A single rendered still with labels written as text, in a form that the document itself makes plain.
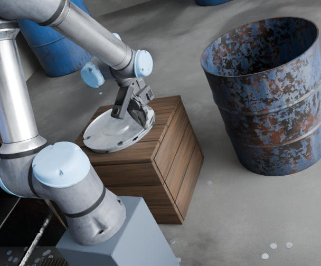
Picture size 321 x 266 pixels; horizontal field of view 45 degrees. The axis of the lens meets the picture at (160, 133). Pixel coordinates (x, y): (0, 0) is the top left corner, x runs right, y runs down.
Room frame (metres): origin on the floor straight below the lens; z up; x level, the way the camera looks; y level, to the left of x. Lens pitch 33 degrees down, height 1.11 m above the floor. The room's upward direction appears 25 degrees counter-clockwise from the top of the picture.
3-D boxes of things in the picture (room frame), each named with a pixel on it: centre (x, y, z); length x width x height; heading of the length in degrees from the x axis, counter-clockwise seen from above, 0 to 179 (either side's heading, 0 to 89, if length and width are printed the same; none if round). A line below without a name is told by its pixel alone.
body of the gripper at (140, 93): (1.23, 0.02, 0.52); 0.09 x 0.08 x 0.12; 130
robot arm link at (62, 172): (0.76, 0.24, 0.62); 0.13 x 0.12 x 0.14; 50
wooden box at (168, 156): (1.33, 0.13, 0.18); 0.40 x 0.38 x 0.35; 57
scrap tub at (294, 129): (1.25, -0.44, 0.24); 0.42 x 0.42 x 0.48
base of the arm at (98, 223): (0.76, 0.24, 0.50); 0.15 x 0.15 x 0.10
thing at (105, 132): (1.33, 0.14, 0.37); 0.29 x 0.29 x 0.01
